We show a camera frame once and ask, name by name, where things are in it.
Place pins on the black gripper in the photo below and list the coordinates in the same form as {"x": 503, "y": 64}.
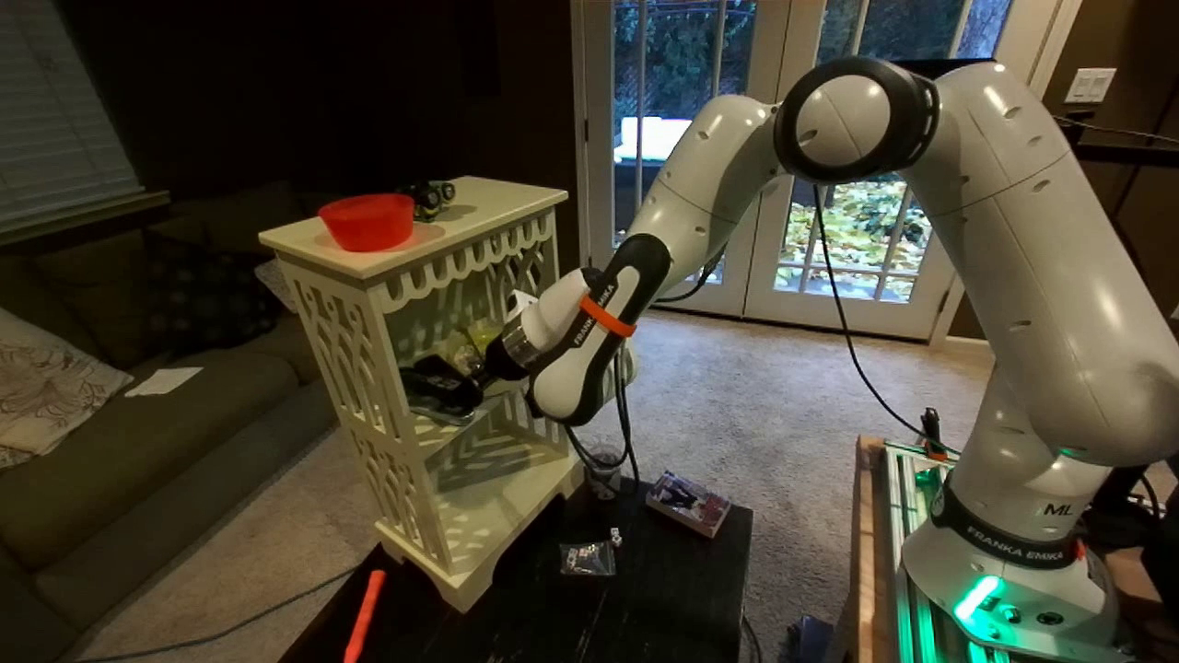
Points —
{"x": 505, "y": 355}

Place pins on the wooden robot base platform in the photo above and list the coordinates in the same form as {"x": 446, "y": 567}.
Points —
{"x": 869, "y": 553}

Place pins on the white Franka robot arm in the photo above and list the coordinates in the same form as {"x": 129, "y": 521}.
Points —
{"x": 1044, "y": 281}

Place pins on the white lattice shelf unit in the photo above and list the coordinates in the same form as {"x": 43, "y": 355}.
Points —
{"x": 492, "y": 205}

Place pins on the yellow-green plate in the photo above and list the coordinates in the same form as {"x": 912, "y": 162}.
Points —
{"x": 480, "y": 332}

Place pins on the black mug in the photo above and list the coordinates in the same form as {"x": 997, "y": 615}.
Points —
{"x": 432, "y": 196}

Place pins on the red plastic bowl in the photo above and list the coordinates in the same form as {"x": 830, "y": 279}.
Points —
{"x": 365, "y": 223}

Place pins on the clear plastic bag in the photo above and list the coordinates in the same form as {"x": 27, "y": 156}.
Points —
{"x": 588, "y": 562}

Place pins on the white French doors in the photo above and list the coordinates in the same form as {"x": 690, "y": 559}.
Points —
{"x": 596, "y": 184}

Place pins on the printed card package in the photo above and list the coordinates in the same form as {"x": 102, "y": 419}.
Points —
{"x": 685, "y": 506}

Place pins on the red marker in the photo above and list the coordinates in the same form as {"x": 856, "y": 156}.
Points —
{"x": 365, "y": 611}

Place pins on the dark dotted pillow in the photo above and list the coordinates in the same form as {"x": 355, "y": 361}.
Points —
{"x": 205, "y": 300}

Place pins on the black table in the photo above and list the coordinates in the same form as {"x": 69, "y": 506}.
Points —
{"x": 666, "y": 602}

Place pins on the white outdoor box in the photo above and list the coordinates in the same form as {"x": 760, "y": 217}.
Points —
{"x": 645, "y": 136}

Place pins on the white paper sheet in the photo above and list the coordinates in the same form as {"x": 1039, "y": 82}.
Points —
{"x": 165, "y": 381}

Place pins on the dark green couch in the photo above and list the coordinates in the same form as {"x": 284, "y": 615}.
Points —
{"x": 147, "y": 456}

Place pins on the small blue object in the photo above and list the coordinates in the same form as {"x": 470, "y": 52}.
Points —
{"x": 809, "y": 642}

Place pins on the patterned light cushion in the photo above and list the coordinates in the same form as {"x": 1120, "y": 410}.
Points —
{"x": 43, "y": 389}

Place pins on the black red clamp tool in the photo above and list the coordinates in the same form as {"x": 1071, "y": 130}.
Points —
{"x": 931, "y": 429}

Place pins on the window blinds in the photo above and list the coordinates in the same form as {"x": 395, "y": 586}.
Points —
{"x": 55, "y": 124}

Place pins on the white light switch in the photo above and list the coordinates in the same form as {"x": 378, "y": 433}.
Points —
{"x": 1093, "y": 82}

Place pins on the black camera boom stand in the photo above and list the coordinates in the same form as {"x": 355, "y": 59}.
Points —
{"x": 1127, "y": 150}

